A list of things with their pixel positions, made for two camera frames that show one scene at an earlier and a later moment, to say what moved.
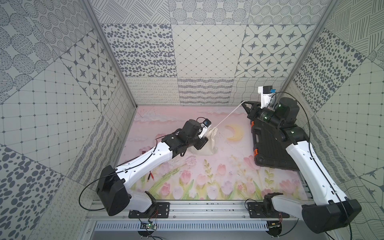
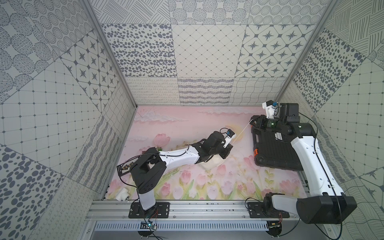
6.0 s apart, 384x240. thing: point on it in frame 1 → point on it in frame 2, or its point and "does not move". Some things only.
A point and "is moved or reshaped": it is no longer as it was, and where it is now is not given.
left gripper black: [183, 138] → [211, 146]
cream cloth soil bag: [210, 148] is moved or reshaped
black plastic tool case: [269, 146] does not move
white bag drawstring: [213, 132] → [242, 131]
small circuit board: [146, 225] does not move
